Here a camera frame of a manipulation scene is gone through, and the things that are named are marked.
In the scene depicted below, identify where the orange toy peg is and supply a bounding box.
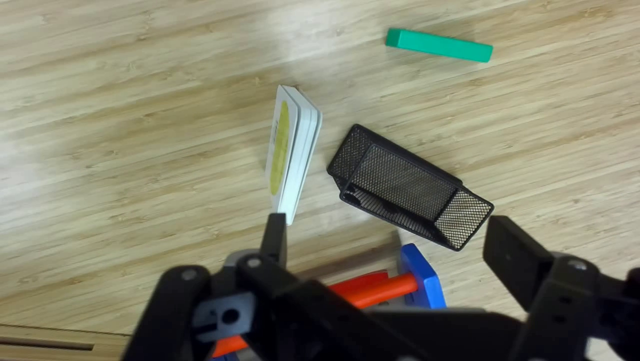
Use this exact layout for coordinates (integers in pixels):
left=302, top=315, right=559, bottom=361
left=346, top=272, right=425, bottom=314

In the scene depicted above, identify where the small white yellow book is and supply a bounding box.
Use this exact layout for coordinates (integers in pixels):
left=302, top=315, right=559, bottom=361
left=264, top=85, right=324, bottom=226

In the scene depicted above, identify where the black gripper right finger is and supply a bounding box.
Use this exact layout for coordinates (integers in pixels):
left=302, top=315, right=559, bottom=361
left=481, top=213, right=607, bottom=317

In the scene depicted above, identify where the black mesh holder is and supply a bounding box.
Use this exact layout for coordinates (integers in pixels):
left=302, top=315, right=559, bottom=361
left=324, top=123, right=496, bottom=252

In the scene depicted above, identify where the green rectangular block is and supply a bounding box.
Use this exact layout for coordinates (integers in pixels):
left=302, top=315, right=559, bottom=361
left=384, top=27, right=496, bottom=66

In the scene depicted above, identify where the red toy peg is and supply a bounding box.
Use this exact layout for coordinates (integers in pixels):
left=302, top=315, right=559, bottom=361
left=326, top=268, right=395, bottom=301

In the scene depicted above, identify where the blue wooden peg bench toy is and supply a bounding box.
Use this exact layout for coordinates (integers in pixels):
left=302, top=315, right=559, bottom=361
left=197, top=229, right=451, bottom=361

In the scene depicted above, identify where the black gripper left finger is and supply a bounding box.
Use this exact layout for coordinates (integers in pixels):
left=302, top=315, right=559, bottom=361
left=224, top=211, right=316, bottom=304

